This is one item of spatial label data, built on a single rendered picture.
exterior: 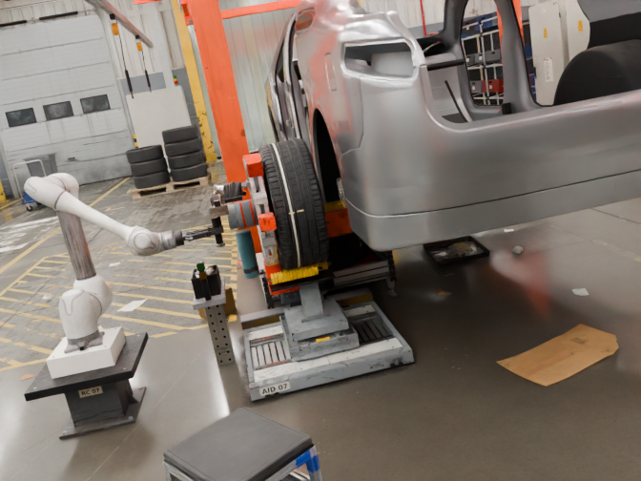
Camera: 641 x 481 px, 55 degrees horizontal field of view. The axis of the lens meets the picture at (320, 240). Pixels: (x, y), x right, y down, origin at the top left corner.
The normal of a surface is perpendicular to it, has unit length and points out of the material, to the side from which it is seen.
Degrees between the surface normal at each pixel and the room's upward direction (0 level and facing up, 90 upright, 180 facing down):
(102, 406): 90
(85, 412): 90
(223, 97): 90
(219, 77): 90
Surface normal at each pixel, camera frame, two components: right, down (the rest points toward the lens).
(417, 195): -0.15, 0.53
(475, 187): 0.09, 0.54
